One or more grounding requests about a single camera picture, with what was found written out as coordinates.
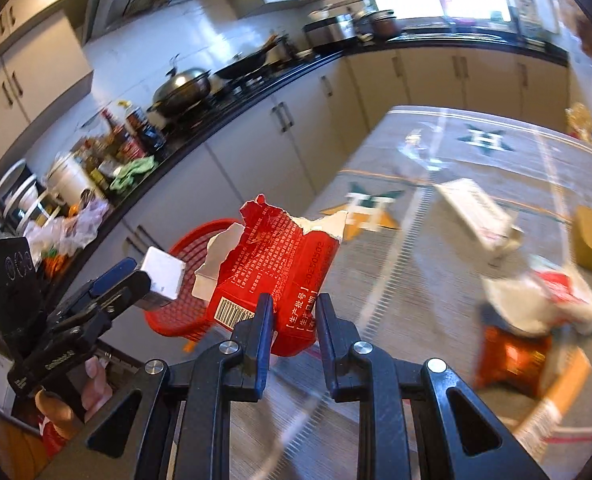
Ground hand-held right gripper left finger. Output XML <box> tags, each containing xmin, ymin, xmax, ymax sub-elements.
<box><xmin>36</xmin><ymin>292</ymin><xmax>277</xmax><ymax>480</ymax></box>

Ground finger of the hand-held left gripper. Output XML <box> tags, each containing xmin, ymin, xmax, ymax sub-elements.
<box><xmin>51</xmin><ymin>257</ymin><xmax>138</xmax><ymax>321</ymax></box>
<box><xmin>93</xmin><ymin>271</ymin><xmax>153</xmax><ymax>318</ymax></box>

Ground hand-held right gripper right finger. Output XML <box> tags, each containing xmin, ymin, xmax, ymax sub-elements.
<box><xmin>315</xmin><ymin>294</ymin><xmax>551</xmax><ymax>480</ymax></box>

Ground small white box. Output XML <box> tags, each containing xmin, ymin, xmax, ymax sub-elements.
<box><xmin>135</xmin><ymin>246</ymin><xmax>185</xmax><ymax>311</ymax></box>

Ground red plastic basket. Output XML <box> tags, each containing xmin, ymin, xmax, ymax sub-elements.
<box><xmin>143</xmin><ymin>217</ymin><xmax>277</xmax><ymax>343</ymax></box>

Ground torn red carton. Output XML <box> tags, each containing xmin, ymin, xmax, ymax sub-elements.
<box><xmin>192</xmin><ymin>194</ymin><xmax>349</xmax><ymax>358</ymax></box>

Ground person's left hand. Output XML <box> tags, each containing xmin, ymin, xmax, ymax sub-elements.
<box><xmin>35</xmin><ymin>355</ymin><xmax>112</xmax><ymax>441</ymax></box>

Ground clear plastic bag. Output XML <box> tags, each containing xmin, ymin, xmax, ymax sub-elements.
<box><xmin>23</xmin><ymin>197</ymin><xmax>112</xmax><ymax>266</ymax></box>

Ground white round appliance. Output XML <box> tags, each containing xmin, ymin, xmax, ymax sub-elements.
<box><xmin>0</xmin><ymin>159</ymin><xmax>39</xmax><ymax>226</ymax></box>

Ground white rice cooker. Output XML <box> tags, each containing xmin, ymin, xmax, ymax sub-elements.
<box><xmin>46</xmin><ymin>152</ymin><xmax>97</xmax><ymax>208</ymax></box>

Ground green cloth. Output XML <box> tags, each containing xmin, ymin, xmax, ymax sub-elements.
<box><xmin>108</xmin><ymin>156</ymin><xmax>157</xmax><ymax>191</ymax></box>

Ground group of condiment bottles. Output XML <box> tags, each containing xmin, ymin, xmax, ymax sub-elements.
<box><xmin>73</xmin><ymin>100</ymin><xmax>167</xmax><ymax>181</ymax></box>

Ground orange foil snack packet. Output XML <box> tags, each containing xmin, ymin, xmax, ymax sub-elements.
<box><xmin>473</xmin><ymin>325</ymin><xmax>554</xmax><ymax>398</ymax></box>

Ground white plastic bag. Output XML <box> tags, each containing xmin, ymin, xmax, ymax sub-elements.
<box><xmin>480</xmin><ymin>255</ymin><xmax>592</xmax><ymax>338</ymax></box>

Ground base kitchen cabinets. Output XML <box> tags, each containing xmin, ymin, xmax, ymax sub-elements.
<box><xmin>91</xmin><ymin>42</ymin><xmax>571</xmax><ymax>281</ymax></box>

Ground long white carton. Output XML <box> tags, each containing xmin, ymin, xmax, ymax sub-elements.
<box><xmin>436</xmin><ymin>177</ymin><xmax>524</xmax><ymax>266</ymax></box>

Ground wok with steel lid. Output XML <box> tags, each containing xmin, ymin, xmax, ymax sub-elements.
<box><xmin>148</xmin><ymin>55</ymin><xmax>214</xmax><ymax>116</ymax></box>

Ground gas stove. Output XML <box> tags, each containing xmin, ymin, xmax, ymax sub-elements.
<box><xmin>166</xmin><ymin>67</ymin><xmax>287</xmax><ymax>121</ymax></box>

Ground black frying pan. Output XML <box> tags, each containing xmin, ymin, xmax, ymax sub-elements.
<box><xmin>213</xmin><ymin>40</ymin><xmax>279</xmax><ymax>81</ymax></box>

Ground range hood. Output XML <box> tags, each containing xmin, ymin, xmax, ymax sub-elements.
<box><xmin>83</xmin><ymin>0</ymin><xmax>257</xmax><ymax>41</ymax></box>

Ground steel electric cooker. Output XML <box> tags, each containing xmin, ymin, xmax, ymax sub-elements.
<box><xmin>303</xmin><ymin>12</ymin><xmax>359</xmax><ymax>53</ymax></box>

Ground brown cooking pot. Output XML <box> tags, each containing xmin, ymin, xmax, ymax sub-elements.
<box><xmin>368</xmin><ymin>9</ymin><xmax>401</xmax><ymax>41</ymax></box>

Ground bagged bread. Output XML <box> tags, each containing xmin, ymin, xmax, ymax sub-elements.
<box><xmin>566</xmin><ymin>102</ymin><xmax>592</xmax><ymax>143</ymax></box>

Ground wall kitchen cabinets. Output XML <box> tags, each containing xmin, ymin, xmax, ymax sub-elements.
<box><xmin>0</xmin><ymin>0</ymin><xmax>297</xmax><ymax>126</ymax></box>

